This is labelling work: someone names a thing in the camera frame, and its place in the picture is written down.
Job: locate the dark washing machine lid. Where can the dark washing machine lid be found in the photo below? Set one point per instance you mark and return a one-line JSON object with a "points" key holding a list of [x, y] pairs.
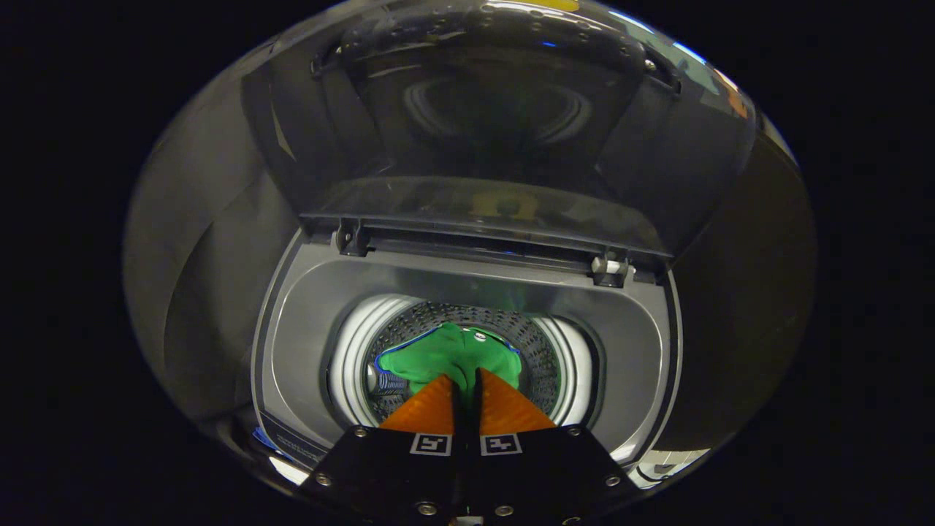
{"points": [[482, 146]]}

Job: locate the green polo shirt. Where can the green polo shirt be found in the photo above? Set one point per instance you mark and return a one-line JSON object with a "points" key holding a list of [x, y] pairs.
{"points": [[431, 358]]}

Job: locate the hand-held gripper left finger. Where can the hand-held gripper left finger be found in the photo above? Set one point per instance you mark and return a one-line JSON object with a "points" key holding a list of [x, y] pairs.
{"points": [[394, 467]]}

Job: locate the black backdrop cloth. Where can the black backdrop cloth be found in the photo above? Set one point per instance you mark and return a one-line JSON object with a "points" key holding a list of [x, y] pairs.
{"points": [[190, 256]]}

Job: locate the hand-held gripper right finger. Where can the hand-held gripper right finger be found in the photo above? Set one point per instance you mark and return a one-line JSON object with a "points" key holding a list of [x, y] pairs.
{"points": [[540, 467]]}

